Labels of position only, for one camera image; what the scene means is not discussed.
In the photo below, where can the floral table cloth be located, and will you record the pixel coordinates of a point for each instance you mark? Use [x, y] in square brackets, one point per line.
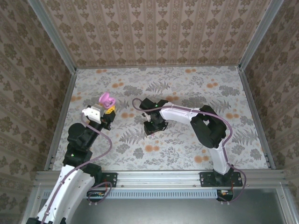
[163, 151]

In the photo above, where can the grey metal panel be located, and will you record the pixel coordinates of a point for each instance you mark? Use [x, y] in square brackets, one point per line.
[163, 212]

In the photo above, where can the aluminium frame post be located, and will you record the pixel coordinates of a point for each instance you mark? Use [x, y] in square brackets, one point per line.
[259, 35]
[53, 35]

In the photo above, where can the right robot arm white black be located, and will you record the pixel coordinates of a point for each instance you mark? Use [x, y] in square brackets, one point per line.
[177, 114]

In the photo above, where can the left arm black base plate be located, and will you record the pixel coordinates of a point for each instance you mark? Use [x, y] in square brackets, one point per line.
[112, 179]

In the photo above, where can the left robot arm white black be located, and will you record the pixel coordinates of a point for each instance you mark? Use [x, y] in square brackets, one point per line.
[67, 186]

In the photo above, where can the aluminium side rail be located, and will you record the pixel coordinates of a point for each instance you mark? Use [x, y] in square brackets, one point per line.
[68, 93]
[247, 93]

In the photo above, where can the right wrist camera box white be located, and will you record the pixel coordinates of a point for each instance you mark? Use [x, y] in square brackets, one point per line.
[146, 117]

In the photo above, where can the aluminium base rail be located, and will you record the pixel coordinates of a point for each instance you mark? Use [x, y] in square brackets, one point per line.
[158, 178]

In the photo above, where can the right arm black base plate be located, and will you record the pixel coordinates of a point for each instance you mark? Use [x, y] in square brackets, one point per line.
[205, 179]

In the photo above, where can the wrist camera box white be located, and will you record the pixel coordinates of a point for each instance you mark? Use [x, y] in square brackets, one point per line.
[146, 117]
[93, 113]

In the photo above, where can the pink oval charging case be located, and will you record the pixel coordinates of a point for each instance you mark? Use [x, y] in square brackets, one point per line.
[104, 98]

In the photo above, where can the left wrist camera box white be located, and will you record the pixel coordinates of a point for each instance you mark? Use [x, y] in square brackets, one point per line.
[93, 113]

